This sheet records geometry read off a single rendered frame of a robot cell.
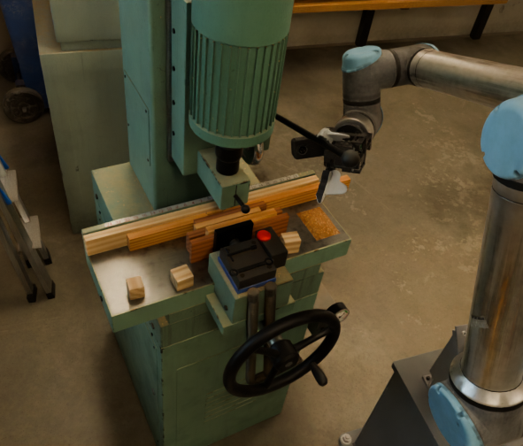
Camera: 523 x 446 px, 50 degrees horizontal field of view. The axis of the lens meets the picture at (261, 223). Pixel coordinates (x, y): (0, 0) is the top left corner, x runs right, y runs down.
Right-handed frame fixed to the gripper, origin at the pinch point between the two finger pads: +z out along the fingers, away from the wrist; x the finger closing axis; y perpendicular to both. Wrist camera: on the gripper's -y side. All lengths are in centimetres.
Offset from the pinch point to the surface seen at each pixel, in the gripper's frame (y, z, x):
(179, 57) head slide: -28.9, 0.8, -21.1
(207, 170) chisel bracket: -25.7, -1.2, 4.0
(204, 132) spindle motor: -19.6, 9.6, -9.4
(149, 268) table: -33.3, 15.1, 21.9
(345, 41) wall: -70, -302, 37
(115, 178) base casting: -64, -16, 18
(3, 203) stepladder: -111, -17, 35
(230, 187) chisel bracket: -18.6, 2.2, 5.6
